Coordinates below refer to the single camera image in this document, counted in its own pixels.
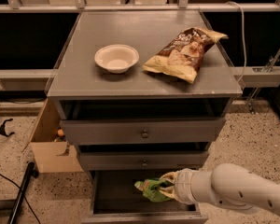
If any grey middle drawer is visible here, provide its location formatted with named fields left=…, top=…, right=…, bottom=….
left=77, top=151, right=208, bottom=171

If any grey drawer cabinet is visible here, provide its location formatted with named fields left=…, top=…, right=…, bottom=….
left=47, top=10, right=243, bottom=224

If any orange ball in box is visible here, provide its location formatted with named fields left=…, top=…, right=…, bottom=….
left=57, top=129, right=65, bottom=137

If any grey top drawer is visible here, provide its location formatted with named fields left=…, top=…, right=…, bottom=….
left=61, top=118, right=225, bottom=145

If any brown yellow chip bag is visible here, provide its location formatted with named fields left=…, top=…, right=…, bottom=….
left=143, top=27, right=228, bottom=84

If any grey bottom drawer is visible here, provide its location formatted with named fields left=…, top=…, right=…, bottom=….
left=81, top=170, right=208, bottom=224

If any black clamp on floor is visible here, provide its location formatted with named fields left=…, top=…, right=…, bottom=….
left=0, top=119, right=14, bottom=137

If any green rice chip bag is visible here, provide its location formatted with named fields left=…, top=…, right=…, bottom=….
left=134, top=178, right=172, bottom=203

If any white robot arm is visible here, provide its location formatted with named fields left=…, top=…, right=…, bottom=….
left=160, top=163, right=280, bottom=217

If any black floor pole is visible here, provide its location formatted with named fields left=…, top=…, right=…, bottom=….
left=7, top=162, right=38, bottom=224

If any cardboard box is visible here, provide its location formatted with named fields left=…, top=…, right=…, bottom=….
left=28, top=99, right=82, bottom=173

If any black floor cable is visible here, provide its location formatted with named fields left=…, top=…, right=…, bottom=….
left=0, top=166, right=41, bottom=224

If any grey drawer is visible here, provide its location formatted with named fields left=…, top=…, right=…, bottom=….
left=61, top=118, right=225, bottom=145
left=81, top=170, right=208, bottom=224
left=77, top=151, right=208, bottom=171

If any white hanging cable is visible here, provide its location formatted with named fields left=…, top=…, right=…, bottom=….
left=226, top=1, right=248, bottom=82

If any white paper bowl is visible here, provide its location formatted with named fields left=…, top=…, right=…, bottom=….
left=94, top=44, right=139, bottom=74

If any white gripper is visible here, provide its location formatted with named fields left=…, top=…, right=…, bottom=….
left=159, top=169, right=196, bottom=204

